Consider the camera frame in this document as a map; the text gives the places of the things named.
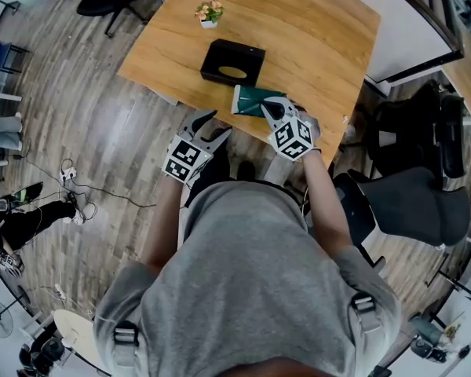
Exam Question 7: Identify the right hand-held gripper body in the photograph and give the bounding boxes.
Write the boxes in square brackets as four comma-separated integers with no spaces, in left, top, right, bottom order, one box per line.
[266,115,323,163]

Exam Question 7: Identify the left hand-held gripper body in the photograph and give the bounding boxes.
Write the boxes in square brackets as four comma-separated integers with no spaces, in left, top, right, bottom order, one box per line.
[161,134,214,185]

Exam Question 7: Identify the green tissue pack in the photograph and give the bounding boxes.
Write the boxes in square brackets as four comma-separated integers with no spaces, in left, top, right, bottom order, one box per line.
[230,84,288,118]

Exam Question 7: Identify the person's right forearm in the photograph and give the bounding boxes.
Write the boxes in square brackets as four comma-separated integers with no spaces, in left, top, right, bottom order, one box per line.
[301,149,355,257]

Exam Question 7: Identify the person's left forearm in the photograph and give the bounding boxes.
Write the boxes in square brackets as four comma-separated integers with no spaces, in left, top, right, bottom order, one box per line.
[144,174,186,275]

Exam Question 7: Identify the black tissue box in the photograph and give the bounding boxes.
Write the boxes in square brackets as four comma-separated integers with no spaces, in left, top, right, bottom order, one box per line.
[199,39,267,87]

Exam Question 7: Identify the person's black trousers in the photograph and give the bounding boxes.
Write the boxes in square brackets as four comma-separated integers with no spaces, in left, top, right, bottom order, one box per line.
[184,143,312,216]

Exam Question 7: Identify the white table leg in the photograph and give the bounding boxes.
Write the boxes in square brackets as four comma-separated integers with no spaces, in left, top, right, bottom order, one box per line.
[147,84,180,107]

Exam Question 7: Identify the person's black shoe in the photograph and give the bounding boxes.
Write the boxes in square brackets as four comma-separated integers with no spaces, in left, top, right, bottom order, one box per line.
[237,161,257,181]

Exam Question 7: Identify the small potted flower plant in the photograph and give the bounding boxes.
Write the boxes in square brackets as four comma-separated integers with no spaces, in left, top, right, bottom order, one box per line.
[194,0,226,30]

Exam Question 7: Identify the dark grey office chair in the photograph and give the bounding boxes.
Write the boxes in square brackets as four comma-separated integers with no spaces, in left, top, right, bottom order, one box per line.
[333,167,471,269]

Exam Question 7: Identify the person's grey shirt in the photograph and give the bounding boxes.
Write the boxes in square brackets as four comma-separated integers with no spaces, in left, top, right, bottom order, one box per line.
[93,181,403,377]

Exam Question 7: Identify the round cream table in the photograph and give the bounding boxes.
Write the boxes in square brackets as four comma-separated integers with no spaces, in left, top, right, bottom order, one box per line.
[53,309,100,363]

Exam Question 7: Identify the black floor cable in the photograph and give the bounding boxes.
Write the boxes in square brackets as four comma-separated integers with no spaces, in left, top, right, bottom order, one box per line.
[23,159,159,210]

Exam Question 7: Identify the grey strap with buckle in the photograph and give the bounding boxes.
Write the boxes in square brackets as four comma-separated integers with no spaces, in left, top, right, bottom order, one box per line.
[349,291,382,331]
[113,322,140,368]

